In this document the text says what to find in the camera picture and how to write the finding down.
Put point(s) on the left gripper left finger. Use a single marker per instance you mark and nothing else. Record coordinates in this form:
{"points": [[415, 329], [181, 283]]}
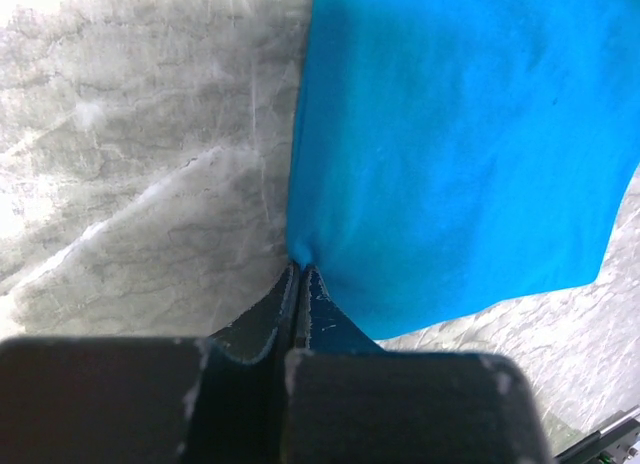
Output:
{"points": [[212, 399]]}

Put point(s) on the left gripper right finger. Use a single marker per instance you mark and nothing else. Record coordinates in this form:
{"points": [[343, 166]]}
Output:
{"points": [[350, 401]]}

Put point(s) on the blue t shirt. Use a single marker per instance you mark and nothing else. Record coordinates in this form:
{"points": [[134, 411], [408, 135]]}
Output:
{"points": [[452, 154]]}

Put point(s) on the aluminium frame rail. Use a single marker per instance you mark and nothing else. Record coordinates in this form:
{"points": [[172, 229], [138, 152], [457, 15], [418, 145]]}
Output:
{"points": [[614, 443]]}

